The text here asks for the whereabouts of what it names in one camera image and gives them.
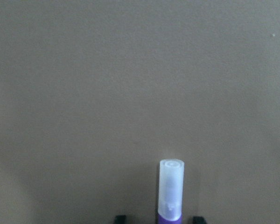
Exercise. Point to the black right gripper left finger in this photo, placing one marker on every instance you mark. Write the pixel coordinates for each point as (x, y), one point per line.
(120, 219)

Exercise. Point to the purple marker pen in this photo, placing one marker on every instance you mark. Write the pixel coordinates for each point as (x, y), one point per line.
(171, 175)

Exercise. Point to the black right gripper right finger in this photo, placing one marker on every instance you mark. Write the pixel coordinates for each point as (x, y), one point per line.
(198, 220)

